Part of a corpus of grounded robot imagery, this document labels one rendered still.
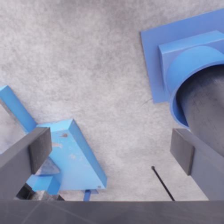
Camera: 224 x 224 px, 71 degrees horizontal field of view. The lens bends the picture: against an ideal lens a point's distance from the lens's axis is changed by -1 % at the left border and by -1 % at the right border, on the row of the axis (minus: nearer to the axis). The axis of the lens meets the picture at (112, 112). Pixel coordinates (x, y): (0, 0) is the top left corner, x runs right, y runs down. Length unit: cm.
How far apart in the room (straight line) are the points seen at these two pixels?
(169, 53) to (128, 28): 25
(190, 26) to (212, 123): 57
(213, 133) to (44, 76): 96
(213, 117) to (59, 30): 81
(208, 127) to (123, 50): 62
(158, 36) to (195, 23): 17
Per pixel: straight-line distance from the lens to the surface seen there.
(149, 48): 90
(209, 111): 48
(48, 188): 170
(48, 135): 16
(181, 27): 90
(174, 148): 16
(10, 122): 129
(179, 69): 69
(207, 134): 46
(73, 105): 115
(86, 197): 205
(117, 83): 99
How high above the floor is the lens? 87
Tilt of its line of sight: 52 degrees down
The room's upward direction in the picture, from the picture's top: 170 degrees counter-clockwise
